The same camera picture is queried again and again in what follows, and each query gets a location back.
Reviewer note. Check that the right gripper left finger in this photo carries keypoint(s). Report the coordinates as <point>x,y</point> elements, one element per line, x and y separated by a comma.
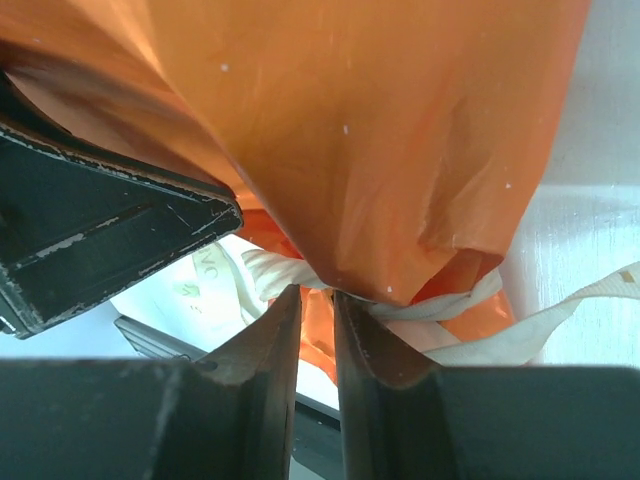
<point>228,415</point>

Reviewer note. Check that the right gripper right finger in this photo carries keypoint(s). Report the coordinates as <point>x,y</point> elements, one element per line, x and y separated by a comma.
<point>404,416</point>

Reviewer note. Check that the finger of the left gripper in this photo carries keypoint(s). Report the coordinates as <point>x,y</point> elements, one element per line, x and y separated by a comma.
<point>81,224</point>

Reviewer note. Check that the cream printed ribbon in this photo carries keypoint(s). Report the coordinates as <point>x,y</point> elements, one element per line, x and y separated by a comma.
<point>470,328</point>

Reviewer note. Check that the orange wrapping paper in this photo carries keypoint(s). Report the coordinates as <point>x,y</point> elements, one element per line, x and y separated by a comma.
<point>393,145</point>

